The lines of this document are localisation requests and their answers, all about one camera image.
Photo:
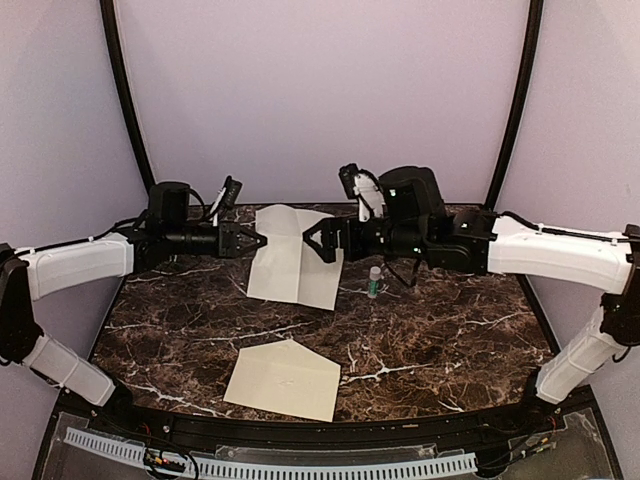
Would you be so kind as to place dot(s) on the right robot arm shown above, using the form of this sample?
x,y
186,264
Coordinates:
x,y
403,215

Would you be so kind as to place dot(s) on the black front rail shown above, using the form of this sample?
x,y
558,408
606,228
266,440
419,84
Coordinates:
x,y
203,433

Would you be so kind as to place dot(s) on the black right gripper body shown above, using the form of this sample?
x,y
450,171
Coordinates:
x,y
355,247

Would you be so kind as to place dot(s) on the cream envelope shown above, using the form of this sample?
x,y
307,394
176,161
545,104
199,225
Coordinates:
x,y
286,378

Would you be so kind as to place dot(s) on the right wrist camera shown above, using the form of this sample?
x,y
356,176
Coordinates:
x,y
362,186

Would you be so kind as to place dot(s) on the black corner frame post right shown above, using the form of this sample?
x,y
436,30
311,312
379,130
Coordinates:
x,y
528,55

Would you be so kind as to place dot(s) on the white slotted cable duct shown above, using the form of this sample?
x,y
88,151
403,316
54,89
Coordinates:
x,y
254,463

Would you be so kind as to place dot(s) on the small glue bottle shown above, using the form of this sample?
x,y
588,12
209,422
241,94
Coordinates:
x,y
375,275

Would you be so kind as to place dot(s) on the black corner frame post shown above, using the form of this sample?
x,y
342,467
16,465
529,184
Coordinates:
x,y
528,55
123,89

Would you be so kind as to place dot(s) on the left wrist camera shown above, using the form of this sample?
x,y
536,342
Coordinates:
x,y
225,199

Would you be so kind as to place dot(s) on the black corner frame post left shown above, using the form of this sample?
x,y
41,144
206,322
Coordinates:
x,y
123,89

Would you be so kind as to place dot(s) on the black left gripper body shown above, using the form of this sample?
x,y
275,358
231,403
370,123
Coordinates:
x,y
225,239

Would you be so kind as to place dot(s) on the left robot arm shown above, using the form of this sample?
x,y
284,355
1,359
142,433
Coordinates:
x,y
132,246

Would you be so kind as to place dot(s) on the white letter paper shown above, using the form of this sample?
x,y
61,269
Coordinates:
x,y
287,269

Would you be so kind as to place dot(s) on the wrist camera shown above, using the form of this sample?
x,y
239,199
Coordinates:
x,y
225,199
362,186

